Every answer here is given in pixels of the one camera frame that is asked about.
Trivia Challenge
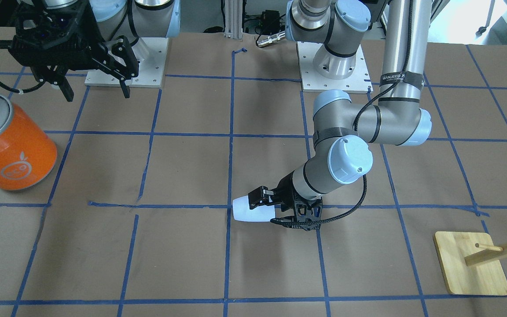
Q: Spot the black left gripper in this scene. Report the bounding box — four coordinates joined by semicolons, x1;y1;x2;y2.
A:
247;173;323;231

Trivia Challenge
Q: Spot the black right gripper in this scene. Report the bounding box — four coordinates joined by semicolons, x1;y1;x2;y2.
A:
8;0;139;102

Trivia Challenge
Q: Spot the light blue plastic cup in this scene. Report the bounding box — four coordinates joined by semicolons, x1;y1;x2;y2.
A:
232;196;276;222

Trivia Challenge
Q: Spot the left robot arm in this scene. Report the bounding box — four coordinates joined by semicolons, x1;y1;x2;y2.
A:
232;0;432;231

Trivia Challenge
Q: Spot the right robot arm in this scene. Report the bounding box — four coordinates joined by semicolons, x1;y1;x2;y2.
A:
9;0;180;102

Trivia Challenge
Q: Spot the wooden cup stand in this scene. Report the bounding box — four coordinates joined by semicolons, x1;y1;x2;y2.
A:
433;231;507;296

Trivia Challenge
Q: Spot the orange can with grey lid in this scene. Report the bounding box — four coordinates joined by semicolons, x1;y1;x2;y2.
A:
0;94;58;191

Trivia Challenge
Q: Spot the aluminium frame post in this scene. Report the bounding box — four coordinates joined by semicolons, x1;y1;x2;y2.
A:
223;0;244;41

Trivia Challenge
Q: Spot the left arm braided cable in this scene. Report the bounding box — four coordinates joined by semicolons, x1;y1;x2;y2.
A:
271;0;417;229

